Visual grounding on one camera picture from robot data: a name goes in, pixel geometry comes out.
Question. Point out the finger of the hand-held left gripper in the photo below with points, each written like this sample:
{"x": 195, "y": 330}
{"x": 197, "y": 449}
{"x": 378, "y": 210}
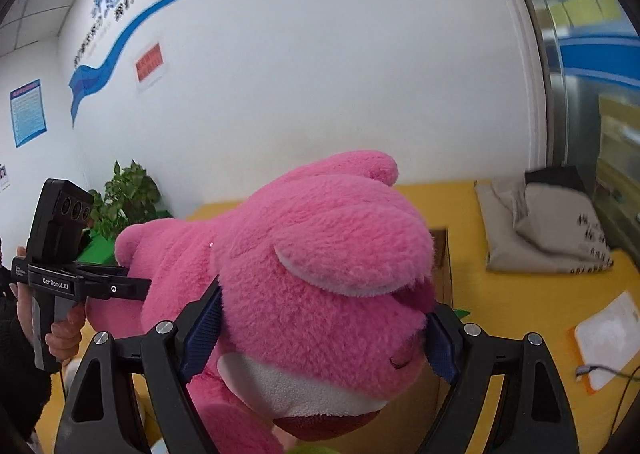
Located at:
{"x": 112, "y": 286}

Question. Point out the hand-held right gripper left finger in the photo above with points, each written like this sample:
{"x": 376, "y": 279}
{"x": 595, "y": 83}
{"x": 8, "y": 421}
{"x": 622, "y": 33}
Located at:
{"x": 200, "y": 334}

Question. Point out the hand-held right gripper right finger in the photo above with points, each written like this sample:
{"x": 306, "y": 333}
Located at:
{"x": 442, "y": 349}

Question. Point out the cardboard box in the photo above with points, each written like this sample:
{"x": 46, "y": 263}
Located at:
{"x": 442, "y": 259}

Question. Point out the pink plush bear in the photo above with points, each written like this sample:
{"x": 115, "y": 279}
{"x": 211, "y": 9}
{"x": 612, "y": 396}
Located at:
{"x": 320, "y": 259}

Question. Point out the person's left forearm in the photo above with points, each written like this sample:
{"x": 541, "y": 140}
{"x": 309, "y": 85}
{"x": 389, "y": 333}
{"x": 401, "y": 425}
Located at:
{"x": 20, "y": 374}

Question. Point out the person's left hand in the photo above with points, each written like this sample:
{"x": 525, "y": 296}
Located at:
{"x": 62, "y": 339}

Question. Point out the green table cover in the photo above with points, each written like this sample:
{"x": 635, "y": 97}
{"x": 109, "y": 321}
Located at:
{"x": 100, "y": 246}

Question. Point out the potted green plant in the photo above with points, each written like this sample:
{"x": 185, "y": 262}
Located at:
{"x": 127, "y": 194}

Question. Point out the beige cloth bag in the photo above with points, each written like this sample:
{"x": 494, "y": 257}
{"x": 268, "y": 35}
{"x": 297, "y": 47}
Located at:
{"x": 540, "y": 229}

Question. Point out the white pad with orange edge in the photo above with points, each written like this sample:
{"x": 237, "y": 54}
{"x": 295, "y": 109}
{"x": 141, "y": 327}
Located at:
{"x": 607, "y": 339}

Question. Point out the metal framed window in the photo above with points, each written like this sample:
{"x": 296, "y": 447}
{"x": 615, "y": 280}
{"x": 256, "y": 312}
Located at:
{"x": 580, "y": 59}

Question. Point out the blue wall poster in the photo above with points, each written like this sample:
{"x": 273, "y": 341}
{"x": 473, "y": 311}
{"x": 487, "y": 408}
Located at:
{"x": 29, "y": 113}

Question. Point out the red wall sign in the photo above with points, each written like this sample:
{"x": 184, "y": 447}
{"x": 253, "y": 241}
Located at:
{"x": 149, "y": 63}

